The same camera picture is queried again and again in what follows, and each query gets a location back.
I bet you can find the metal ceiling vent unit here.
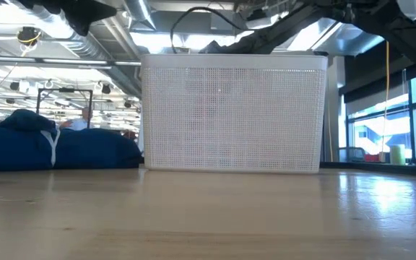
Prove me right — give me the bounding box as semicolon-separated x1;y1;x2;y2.
312;17;386;57

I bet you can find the white strap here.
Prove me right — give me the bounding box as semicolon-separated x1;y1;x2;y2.
40;129;61;167

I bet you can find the black looping cable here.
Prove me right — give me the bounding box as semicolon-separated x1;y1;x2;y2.
169;6;247;55

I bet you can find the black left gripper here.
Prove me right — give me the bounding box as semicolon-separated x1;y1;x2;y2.
16;0;118;38

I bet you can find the silver ceiling duct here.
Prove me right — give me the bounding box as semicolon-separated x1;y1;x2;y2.
9;0;147;98

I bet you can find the black metal frame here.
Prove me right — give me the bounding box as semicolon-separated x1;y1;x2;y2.
36;87;94;129

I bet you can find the white perforated plastic basket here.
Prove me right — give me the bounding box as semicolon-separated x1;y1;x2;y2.
139;53;329;174

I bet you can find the pale green roll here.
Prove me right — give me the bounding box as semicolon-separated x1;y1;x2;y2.
389;144;407;166

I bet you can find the black table frame rail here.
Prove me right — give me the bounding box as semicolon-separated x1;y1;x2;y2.
318;161;416;178

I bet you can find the person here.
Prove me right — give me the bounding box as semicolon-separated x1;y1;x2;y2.
58;106;94;131

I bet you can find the long ceiling light rail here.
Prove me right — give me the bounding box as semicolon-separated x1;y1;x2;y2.
0;56;144;69

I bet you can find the ceiling cable reel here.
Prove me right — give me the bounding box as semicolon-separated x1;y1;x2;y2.
15;26;43;48

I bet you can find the navy bean bag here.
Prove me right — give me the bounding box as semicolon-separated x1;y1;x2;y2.
0;108;58;172
53;128;143;170

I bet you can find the grey mesh chair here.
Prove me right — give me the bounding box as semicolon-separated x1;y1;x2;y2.
337;147;363;163

